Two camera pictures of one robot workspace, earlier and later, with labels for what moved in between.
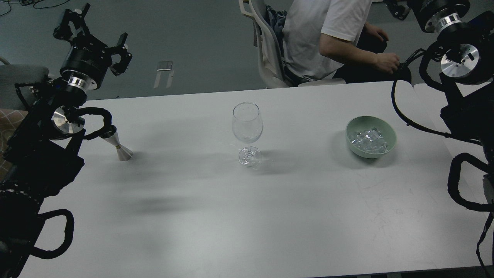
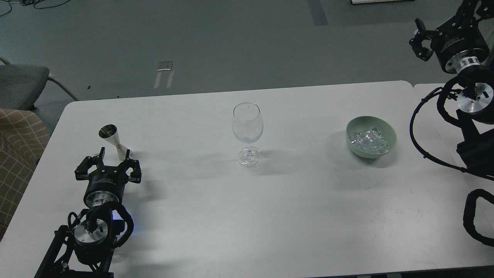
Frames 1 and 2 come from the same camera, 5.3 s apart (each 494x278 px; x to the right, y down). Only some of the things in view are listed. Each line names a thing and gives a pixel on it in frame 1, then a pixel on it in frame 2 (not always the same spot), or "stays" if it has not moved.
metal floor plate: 164,66 stays
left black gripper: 88,59 -> 106,183
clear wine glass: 247,126 stays
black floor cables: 27,2 stays
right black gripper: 433,15 -> 460,44
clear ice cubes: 371,140 stays
